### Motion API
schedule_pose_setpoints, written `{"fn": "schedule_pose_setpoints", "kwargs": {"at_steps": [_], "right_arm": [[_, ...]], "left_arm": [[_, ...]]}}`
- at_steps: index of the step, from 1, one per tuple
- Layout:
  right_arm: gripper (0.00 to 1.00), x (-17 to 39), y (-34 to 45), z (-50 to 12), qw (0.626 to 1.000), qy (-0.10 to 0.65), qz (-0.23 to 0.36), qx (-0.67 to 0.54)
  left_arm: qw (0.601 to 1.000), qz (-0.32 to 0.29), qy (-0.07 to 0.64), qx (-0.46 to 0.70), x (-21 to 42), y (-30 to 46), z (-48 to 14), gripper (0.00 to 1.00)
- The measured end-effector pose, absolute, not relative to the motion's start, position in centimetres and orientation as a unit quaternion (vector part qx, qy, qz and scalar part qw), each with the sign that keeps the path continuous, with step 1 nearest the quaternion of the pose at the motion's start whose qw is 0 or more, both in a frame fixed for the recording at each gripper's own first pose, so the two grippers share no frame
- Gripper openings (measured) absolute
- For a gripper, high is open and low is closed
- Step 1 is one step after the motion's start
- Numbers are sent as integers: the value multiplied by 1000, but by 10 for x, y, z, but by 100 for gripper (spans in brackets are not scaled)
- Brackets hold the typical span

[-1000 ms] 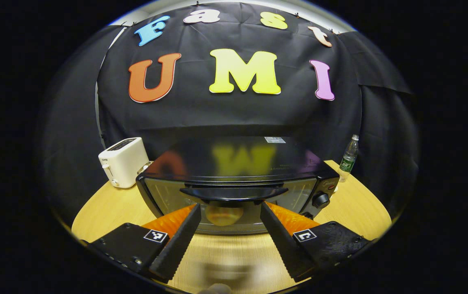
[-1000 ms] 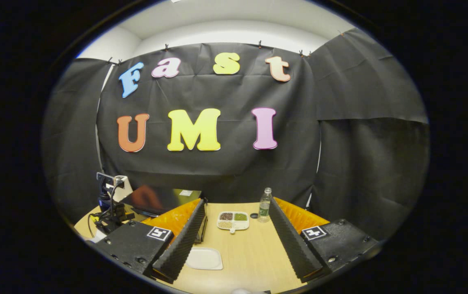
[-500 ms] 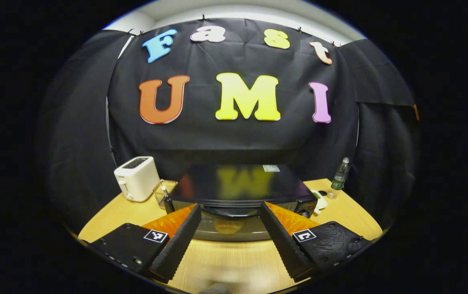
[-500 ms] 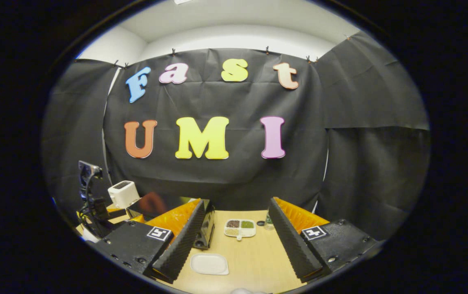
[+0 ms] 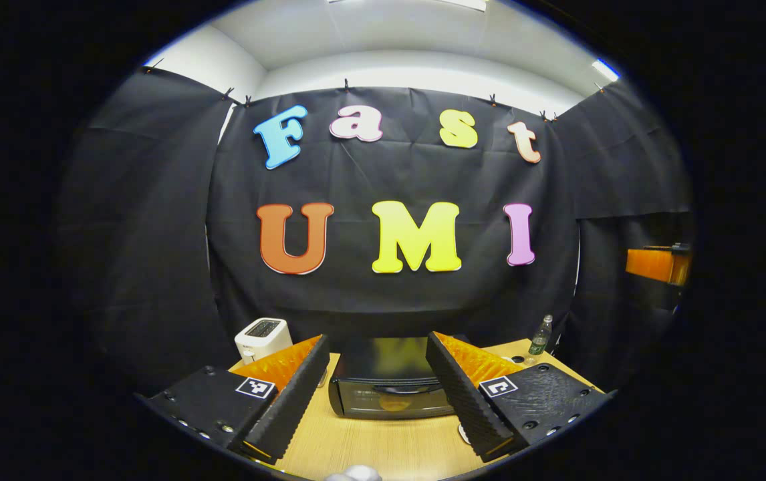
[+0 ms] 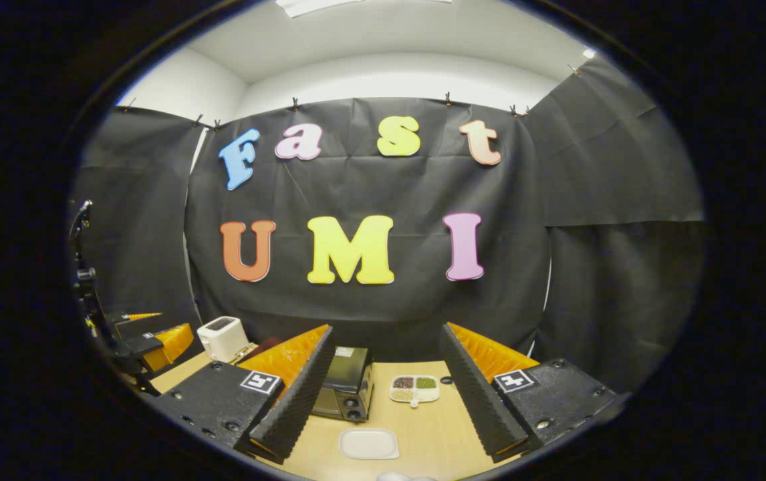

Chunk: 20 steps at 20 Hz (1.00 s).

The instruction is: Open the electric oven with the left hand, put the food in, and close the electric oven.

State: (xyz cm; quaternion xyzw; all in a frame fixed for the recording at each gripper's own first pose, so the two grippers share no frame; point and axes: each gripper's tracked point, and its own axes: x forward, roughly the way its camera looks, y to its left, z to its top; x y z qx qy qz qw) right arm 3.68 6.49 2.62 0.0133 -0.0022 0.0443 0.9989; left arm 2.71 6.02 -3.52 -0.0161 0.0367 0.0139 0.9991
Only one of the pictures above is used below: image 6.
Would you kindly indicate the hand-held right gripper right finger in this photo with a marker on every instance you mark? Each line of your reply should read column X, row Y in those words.
column 480, row 401

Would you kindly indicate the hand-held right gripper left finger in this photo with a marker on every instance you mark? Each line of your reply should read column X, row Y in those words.
column 296, row 407

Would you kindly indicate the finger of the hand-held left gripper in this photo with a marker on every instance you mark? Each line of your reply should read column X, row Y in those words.
column 172, row 341
column 139, row 316

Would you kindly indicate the black electric oven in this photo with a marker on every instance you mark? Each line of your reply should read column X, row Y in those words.
column 346, row 387

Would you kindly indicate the white toaster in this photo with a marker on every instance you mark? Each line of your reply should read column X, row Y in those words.
column 222, row 337

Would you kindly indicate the white divided dish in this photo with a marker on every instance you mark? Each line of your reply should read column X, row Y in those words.
column 415, row 391

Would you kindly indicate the white square plate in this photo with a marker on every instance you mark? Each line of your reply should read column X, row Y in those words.
column 369, row 444

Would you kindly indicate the black backdrop cloth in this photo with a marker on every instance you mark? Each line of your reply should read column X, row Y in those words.
column 369, row 187

